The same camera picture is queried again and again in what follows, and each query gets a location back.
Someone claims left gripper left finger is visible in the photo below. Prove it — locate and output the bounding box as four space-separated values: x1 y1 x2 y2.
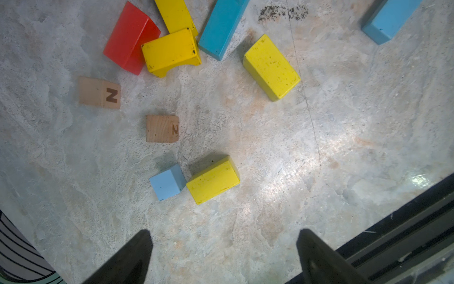
84 230 153 284

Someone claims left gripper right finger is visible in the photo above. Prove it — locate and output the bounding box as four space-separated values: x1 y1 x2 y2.
296 228 370 284

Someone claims small light blue block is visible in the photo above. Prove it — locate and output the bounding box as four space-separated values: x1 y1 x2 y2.
150 164 186 201

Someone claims yellow block lower left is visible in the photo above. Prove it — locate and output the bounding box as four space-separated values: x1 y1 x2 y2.
187 156 241 205

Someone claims lettered wood cube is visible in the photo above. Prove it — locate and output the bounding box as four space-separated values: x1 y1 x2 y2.
78 76 121 110
146 115 179 143

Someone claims yellow block middle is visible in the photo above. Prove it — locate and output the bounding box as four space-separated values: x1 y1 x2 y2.
243 34 301 102

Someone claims yellow arch block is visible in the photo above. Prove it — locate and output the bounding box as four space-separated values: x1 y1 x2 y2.
141 28 202 78

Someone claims light blue long block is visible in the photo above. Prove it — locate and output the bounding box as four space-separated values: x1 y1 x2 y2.
361 0 422 45

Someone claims yellow block beside red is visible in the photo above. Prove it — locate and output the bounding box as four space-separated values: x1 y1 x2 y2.
155 0 198 37

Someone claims teal long block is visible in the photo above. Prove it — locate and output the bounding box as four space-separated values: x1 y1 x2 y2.
198 0 249 61

